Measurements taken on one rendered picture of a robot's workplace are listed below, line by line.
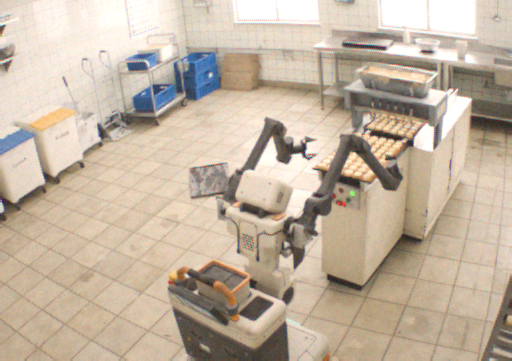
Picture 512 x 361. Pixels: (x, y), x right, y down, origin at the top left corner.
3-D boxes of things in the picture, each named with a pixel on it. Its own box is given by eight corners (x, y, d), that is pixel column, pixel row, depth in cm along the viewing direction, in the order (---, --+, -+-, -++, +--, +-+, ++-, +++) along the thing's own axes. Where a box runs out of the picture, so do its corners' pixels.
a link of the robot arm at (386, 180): (344, 146, 231) (361, 147, 222) (349, 136, 232) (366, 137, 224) (383, 191, 255) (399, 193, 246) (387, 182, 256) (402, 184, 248)
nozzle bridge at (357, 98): (364, 117, 372) (363, 76, 356) (446, 135, 330) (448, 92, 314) (345, 131, 350) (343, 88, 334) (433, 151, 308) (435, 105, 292)
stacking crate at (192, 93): (200, 86, 769) (199, 75, 760) (220, 88, 749) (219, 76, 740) (177, 98, 725) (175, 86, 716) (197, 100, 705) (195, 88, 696)
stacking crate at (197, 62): (196, 63, 751) (194, 52, 742) (217, 64, 733) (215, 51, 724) (174, 74, 704) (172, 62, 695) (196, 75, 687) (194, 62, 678)
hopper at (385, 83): (371, 78, 350) (370, 61, 344) (437, 91, 318) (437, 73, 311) (354, 89, 331) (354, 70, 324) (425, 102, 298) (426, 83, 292)
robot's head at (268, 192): (269, 210, 204) (281, 177, 206) (231, 198, 216) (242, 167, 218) (284, 217, 216) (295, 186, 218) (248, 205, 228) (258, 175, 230)
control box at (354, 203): (327, 198, 296) (326, 179, 289) (360, 208, 282) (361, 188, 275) (324, 201, 293) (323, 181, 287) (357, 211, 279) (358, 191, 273)
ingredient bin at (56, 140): (57, 187, 499) (40, 125, 464) (31, 176, 531) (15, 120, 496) (89, 166, 538) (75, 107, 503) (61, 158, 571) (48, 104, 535)
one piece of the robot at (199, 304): (240, 335, 195) (218, 316, 179) (182, 305, 215) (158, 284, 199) (253, 315, 199) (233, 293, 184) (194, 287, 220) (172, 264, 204)
